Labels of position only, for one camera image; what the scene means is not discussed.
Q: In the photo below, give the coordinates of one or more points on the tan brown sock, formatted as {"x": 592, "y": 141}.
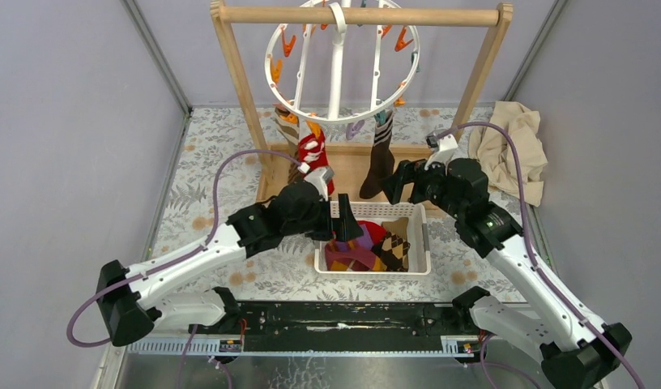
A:
{"x": 397, "y": 227}

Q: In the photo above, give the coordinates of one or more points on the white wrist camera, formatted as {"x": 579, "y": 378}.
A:
{"x": 320, "y": 178}
{"x": 443, "y": 148}

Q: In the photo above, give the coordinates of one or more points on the purple orange striped sock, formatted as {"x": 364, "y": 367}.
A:
{"x": 348, "y": 256}

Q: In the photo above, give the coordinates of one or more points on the red santa bear sock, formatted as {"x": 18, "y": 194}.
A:
{"x": 373, "y": 234}

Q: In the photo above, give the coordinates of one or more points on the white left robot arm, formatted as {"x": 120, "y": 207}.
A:
{"x": 136, "y": 300}

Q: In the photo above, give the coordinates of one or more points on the grey cable duct rail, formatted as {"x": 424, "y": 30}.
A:
{"x": 305, "y": 346}

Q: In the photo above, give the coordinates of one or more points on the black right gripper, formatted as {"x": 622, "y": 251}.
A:
{"x": 413, "y": 170}

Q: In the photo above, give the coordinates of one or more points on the orange clothes peg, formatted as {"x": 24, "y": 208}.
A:
{"x": 315, "y": 128}
{"x": 401, "y": 42}
{"x": 288, "y": 43}

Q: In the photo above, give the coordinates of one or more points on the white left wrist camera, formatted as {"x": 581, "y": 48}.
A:
{"x": 320, "y": 178}

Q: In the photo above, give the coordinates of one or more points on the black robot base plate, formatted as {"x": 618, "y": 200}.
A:
{"x": 374, "y": 320}

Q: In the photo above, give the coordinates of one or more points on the brown argyle sock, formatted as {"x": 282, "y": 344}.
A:
{"x": 392, "y": 254}

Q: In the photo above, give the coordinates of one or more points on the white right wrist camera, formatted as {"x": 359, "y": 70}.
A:
{"x": 443, "y": 148}

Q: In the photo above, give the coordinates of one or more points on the floral patterned table mat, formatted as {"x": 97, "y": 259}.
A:
{"x": 217, "y": 174}

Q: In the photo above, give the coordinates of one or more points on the small red sock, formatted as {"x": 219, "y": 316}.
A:
{"x": 313, "y": 152}

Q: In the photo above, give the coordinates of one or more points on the dark brown sock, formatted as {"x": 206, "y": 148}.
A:
{"x": 381, "y": 162}

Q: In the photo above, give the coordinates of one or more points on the white round clip hanger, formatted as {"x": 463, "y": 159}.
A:
{"x": 341, "y": 73}

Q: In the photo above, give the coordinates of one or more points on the white plastic basket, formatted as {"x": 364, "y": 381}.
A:
{"x": 419, "y": 257}

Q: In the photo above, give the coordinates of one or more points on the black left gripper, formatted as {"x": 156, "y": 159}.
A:
{"x": 343, "y": 228}

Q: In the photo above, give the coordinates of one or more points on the teal clothes peg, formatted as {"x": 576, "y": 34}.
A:
{"x": 381, "y": 117}

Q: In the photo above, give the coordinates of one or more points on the beige crumpled cloth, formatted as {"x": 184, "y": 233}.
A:
{"x": 516, "y": 154}

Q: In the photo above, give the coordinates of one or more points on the brown beige striped sock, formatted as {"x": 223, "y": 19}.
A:
{"x": 288, "y": 126}

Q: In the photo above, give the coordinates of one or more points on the wooden hanger stand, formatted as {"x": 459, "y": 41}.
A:
{"x": 349, "y": 159}

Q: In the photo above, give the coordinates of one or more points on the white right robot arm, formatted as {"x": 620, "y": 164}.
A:
{"x": 574, "y": 346}

